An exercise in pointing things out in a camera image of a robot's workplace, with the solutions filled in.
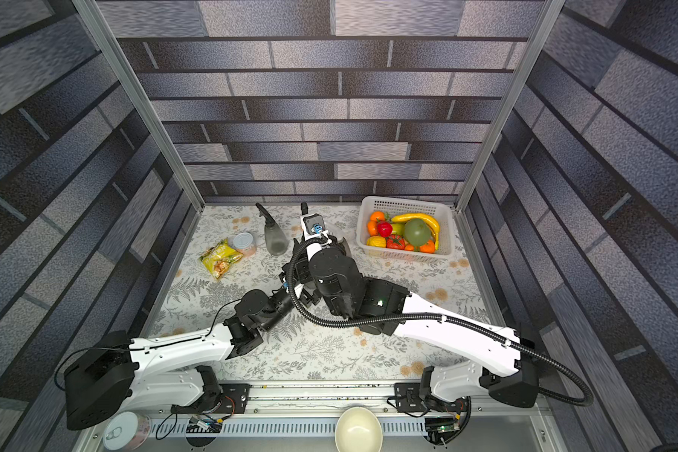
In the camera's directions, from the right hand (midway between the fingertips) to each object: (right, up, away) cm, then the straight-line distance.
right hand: (304, 237), depth 61 cm
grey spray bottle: (-17, -2, +44) cm, 47 cm away
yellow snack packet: (-36, -9, +37) cm, 52 cm away
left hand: (+3, -7, +9) cm, 12 cm away
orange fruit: (+22, +7, +49) cm, 55 cm away
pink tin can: (-28, -3, +40) cm, 49 cm away
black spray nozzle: (-16, +5, +31) cm, 36 cm away
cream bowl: (+12, -48, +7) cm, 50 cm away
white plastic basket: (+31, +2, +42) cm, 52 cm away
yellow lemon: (+21, -3, +39) cm, 44 cm away
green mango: (+35, +1, +34) cm, 49 cm away
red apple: (+24, +2, +40) cm, 47 cm away
